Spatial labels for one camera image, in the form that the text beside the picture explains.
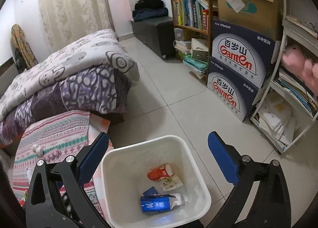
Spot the black storage bench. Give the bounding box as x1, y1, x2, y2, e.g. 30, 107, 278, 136
131, 16, 176, 60

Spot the green white paper package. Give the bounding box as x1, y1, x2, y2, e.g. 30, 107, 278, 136
160, 176, 183, 191

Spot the orange red snack wrapper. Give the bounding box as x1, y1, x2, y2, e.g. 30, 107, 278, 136
147, 164, 175, 181

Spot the white cartoon print quilt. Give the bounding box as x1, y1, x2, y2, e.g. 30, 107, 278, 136
1, 29, 140, 120

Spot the pink plush toy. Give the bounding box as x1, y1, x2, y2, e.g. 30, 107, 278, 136
281, 44, 317, 95

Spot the upper Ganten water box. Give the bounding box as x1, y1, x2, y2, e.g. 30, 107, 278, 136
211, 20, 281, 88

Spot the cream lace curtain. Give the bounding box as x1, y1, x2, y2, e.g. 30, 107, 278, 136
38, 0, 114, 52

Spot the white plastic trash bin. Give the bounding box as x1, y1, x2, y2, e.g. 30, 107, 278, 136
101, 135, 211, 227

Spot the brown cardboard box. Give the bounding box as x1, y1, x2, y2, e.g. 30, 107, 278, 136
217, 0, 283, 41

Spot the blue carton box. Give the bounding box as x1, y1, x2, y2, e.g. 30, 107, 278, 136
140, 193, 184, 213

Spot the white metal shelf rack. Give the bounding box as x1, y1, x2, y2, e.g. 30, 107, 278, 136
251, 0, 317, 154

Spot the ganten water box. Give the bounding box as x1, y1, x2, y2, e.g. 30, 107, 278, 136
211, 20, 281, 88
207, 57, 268, 122

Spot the books stack on floor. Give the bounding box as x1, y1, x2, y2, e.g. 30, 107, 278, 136
173, 39, 209, 79

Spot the wooden bookshelf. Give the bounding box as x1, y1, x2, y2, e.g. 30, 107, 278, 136
165, 0, 219, 80

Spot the plaid garment on rack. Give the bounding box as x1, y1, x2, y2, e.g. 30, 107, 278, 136
11, 24, 38, 72

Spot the dark clothes pile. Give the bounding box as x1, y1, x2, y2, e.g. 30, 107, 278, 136
132, 0, 169, 22

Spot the white tissue ball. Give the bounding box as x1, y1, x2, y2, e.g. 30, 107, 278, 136
31, 144, 44, 157

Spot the grey bed headboard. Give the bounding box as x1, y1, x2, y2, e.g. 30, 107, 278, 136
0, 58, 18, 96

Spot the lower Ganten water box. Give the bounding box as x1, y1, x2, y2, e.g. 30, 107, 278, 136
207, 57, 268, 122

